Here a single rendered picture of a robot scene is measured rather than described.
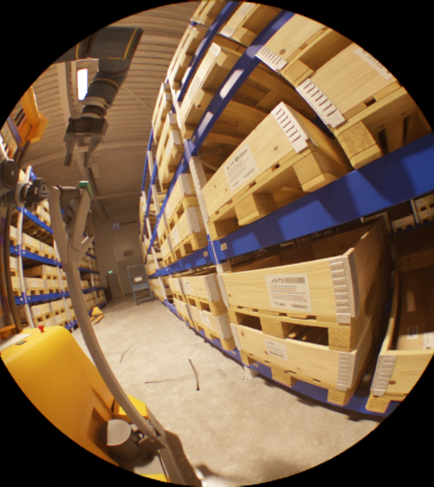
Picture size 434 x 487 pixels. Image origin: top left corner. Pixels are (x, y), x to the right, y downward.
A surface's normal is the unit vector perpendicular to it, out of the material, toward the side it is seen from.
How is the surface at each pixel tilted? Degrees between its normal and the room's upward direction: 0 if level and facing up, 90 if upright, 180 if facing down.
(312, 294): 90
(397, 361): 90
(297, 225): 90
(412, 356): 90
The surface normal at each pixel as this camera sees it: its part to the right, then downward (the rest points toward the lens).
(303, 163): -0.85, 0.18
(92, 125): 0.39, 0.29
